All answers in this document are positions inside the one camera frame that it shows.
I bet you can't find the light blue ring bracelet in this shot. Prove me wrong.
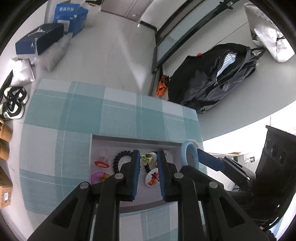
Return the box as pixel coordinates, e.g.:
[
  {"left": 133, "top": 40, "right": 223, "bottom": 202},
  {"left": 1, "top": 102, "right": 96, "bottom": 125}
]
[{"left": 180, "top": 141, "right": 200, "bottom": 171}]

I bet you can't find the large black spiral hair tie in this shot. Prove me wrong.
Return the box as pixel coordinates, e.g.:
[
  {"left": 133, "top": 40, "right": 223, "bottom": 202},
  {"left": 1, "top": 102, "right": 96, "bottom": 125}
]
[{"left": 112, "top": 150, "right": 134, "bottom": 174}]

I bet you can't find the purple ring bracelet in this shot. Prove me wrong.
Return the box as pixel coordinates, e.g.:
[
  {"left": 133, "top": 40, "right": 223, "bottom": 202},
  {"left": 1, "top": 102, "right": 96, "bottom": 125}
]
[{"left": 90, "top": 171, "right": 111, "bottom": 185}]

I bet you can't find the red flower hair clip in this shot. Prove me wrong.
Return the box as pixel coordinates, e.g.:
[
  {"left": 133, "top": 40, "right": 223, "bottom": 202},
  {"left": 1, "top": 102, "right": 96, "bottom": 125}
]
[{"left": 94, "top": 161, "right": 110, "bottom": 168}]

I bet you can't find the small green flower clip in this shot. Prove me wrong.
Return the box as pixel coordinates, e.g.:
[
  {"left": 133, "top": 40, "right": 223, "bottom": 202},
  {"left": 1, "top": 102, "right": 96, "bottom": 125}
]
[{"left": 140, "top": 152, "right": 157, "bottom": 166}]

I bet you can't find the grey cardboard box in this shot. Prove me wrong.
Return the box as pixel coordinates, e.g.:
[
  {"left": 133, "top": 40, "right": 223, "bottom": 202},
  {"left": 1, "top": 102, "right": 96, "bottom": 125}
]
[{"left": 89, "top": 135, "right": 182, "bottom": 213}]

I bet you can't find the teal plaid tablecloth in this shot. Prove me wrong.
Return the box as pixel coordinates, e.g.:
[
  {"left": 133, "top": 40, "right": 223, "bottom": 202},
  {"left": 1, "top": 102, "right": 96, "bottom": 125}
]
[{"left": 20, "top": 79, "right": 203, "bottom": 229}]

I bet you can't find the black backpack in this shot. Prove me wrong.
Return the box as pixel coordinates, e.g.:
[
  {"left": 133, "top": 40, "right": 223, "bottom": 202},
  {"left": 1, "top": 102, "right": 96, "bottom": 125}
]
[{"left": 168, "top": 43, "right": 265, "bottom": 113}]

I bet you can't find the orange toy figure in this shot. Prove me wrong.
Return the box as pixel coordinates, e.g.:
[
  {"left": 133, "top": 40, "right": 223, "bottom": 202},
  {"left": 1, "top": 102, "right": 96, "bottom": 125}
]
[{"left": 156, "top": 75, "right": 170, "bottom": 97}]

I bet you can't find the brown cardboard box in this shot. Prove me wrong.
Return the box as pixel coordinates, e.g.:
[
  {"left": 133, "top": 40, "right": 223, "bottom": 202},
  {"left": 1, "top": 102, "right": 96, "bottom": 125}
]
[{"left": 0, "top": 167, "right": 13, "bottom": 209}]

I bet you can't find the tan suede shoe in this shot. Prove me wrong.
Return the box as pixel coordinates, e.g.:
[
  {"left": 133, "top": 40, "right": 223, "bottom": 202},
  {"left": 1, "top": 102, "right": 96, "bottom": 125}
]
[
  {"left": 0, "top": 140, "right": 10, "bottom": 161},
  {"left": 0, "top": 120, "right": 13, "bottom": 143}
]

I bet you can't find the silver white tote bag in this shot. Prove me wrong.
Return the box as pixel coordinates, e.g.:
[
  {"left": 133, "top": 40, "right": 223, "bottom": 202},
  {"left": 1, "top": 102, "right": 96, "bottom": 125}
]
[{"left": 244, "top": 3, "right": 295, "bottom": 63}]

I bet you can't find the black framed glass door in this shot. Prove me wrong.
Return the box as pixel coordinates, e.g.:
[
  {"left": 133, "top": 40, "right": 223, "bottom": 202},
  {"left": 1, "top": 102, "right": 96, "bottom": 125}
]
[{"left": 148, "top": 0, "right": 237, "bottom": 96}]

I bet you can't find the clear plastic wrapped package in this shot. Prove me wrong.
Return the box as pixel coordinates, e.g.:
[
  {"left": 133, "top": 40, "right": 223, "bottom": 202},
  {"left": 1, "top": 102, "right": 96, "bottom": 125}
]
[{"left": 31, "top": 33, "right": 73, "bottom": 71}]

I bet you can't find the white plastic pouch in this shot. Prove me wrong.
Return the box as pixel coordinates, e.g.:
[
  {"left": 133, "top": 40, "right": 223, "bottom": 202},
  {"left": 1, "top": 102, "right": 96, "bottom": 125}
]
[{"left": 11, "top": 57, "right": 35, "bottom": 86}]

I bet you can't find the grey door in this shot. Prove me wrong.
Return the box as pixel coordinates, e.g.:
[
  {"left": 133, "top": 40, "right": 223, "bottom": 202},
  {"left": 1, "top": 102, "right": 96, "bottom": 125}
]
[{"left": 101, "top": 0, "right": 153, "bottom": 22}]

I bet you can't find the dark blue shoe box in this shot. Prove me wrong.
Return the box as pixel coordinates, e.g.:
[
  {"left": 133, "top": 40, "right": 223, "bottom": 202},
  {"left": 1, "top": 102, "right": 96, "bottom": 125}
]
[{"left": 15, "top": 23, "right": 64, "bottom": 56}]

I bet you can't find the bright blue cardboard box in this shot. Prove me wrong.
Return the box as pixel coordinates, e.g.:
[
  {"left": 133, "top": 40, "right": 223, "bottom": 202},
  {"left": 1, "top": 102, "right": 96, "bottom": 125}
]
[{"left": 54, "top": 3, "right": 88, "bottom": 37}]

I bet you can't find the white plastic bag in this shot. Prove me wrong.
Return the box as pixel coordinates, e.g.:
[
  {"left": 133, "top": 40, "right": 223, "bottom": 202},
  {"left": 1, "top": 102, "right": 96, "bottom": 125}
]
[{"left": 80, "top": 0, "right": 103, "bottom": 27}]

